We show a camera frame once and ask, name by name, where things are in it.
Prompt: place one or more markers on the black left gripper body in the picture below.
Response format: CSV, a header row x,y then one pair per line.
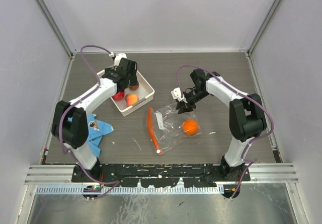
x,y
132,80

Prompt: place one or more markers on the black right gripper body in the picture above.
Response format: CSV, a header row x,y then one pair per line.
x,y
193,96

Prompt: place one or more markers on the fake brown passion fruit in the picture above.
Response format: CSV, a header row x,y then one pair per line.
x,y
134,87

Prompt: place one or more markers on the fake orange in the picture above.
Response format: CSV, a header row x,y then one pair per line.
x,y
190,127

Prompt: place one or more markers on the fake red apple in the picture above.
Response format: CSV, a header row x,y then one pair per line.
x,y
118,96

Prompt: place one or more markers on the fake peach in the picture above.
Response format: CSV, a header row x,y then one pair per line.
x,y
131,99

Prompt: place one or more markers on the clear zip top bag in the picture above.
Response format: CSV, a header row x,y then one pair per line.
x,y
164,127

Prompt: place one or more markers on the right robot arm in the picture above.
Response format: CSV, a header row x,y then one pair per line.
x,y
246,115

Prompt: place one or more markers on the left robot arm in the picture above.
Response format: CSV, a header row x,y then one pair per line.
x,y
70,121

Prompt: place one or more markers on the white perforated plastic basket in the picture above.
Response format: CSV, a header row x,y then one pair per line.
x,y
145,92

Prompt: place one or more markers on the blue patterned cloth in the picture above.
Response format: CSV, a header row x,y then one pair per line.
x,y
97,129

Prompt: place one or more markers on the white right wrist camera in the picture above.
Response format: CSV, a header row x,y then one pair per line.
x,y
178,96

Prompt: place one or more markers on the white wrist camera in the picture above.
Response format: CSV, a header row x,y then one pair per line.
x,y
116,58
178,96

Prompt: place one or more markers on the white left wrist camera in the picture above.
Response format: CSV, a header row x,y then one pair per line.
x,y
116,58

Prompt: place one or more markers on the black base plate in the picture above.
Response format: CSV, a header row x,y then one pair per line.
x,y
163,175

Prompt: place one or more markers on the aluminium frame rail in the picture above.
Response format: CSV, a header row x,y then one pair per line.
x,y
259,173

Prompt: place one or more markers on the blue slotted cable duct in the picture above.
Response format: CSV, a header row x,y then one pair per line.
x,y
81,189

